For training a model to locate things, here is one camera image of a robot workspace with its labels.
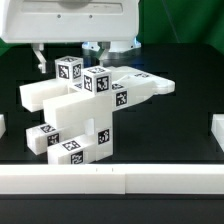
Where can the white tagged cube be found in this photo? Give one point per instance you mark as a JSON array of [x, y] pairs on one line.
[[68, 68]]

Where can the white part edge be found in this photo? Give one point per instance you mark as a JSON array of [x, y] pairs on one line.
[[2, 125], [217, 129]]

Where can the white chair seat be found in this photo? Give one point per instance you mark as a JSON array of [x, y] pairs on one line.
[[100, 130]]

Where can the white part right edge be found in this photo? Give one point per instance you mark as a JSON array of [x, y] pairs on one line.
[[217, 129]]

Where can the white tagged block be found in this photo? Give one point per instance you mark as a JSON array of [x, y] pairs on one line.
[[96, 80]]

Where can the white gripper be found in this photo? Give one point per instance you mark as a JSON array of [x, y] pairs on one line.
[[61, 21]]

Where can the white chair back frame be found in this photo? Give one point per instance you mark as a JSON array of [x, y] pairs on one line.
[[65, 104]]

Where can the white part left edge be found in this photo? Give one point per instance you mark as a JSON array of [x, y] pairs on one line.
[[2, 125]]

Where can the white front rail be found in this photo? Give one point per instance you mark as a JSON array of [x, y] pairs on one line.
[[112, 179]]

